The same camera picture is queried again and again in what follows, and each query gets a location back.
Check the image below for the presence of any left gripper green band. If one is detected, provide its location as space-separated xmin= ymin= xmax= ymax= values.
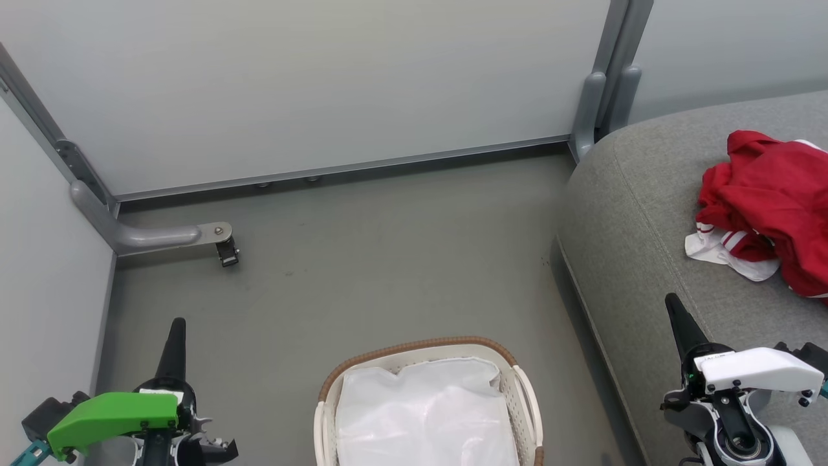
xmin=47 ymin=317 xmax=240 ymax=466

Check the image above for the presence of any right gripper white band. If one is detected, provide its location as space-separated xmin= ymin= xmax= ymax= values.
xmin=661 ymin=293 xmax=826 ymax=415

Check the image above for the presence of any red and white garment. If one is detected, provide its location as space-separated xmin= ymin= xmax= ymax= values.
xmin=684 ymin=129 xmax=828 ymax=305

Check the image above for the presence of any grey fabric sofa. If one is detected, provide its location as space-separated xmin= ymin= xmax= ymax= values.
xmin=555 ymin=89 xmax=828 ymax=466

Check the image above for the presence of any dark grey corner plate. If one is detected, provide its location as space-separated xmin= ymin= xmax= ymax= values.
xmin=55 ymin=139 xmax=117 ymax=208

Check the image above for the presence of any white laundry basket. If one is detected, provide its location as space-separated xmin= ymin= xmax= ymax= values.
xmin=314 ymin=335 xmax=545 ymax=466

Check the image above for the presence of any white basket liner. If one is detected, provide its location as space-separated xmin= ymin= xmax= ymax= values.
xmin=335 ymin=357 xmax=521 ymax=466

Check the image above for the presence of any grey curved floor bracket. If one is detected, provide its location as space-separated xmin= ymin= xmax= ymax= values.
xmin=70 ymin=180 xmax=234 ymax=256

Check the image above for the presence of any teal cable connector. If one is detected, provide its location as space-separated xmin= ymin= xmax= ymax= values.
xmin=10 ymin=439 xmax=52 ymax=466

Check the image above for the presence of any grey upright corner bracket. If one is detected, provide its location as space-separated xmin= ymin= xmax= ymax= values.
xmin=608 ymin=65 xmax=642 ymax=135
xmin=571 ymin=71 xmax=607 ymax=159

